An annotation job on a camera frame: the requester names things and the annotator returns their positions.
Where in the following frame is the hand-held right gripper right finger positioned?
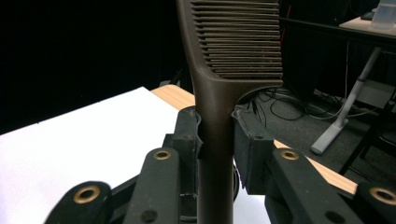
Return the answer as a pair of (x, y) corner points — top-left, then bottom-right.
(231, 105), (276, 195)

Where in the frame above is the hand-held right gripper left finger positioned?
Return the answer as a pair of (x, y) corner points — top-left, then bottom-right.
(163, 105), (204, 196)

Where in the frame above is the dark brown comb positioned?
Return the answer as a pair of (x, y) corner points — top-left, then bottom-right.
(176, 0), (284, 224)

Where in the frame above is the white desk leg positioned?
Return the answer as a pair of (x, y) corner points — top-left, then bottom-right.
(310, 46), (383, 156)

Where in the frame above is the white table sheet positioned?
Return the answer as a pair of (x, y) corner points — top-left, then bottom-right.
(0, 86), (273, 224)

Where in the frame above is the black chair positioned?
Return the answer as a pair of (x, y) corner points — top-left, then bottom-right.
(337, 90), (396, 176)

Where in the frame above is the light wooden desk top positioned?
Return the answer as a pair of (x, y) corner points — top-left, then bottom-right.
(338, 16), (396, 41)

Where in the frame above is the translucent plastic container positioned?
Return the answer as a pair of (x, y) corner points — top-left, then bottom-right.
(368, 0), (396, 33)

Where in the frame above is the tangle of floor cables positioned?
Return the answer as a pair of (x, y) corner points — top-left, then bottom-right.
(244, 88), (344, 123)

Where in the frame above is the black horizontal frame bar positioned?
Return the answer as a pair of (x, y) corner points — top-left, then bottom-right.
(278, 17), (396, 49)

